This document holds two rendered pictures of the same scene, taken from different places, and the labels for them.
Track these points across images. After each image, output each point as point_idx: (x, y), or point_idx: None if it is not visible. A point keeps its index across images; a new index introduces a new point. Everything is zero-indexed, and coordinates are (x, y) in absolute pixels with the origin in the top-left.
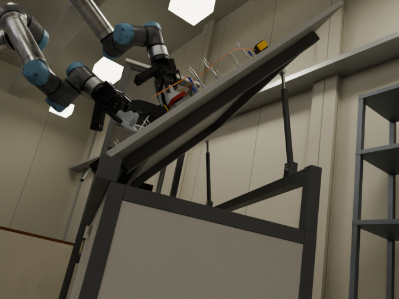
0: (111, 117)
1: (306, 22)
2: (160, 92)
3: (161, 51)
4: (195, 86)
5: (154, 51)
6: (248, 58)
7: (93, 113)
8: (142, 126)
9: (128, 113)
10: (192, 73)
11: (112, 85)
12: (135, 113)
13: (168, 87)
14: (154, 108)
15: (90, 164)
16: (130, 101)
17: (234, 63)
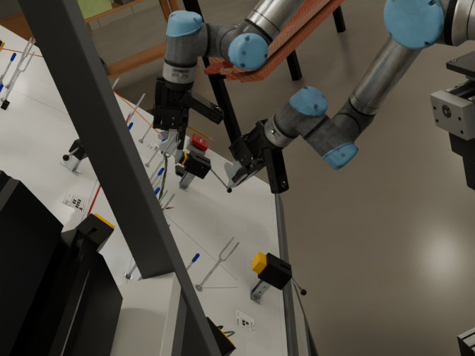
0: (260, 169)
1: (30, 43)
2: (202, 134)
3: (179, 67)
4: (152, 125)
5: (190, 67)
6: (20, 66)
7: (284, 166)
8: (219, 179)
9: (239, 162)
10: (138, 103)
11: (256, 124)
12: (228, 164)
13: (191, 127)
14: (202, 155)
15: (288, 263)
16: (232, 147)
17: (23, 70)
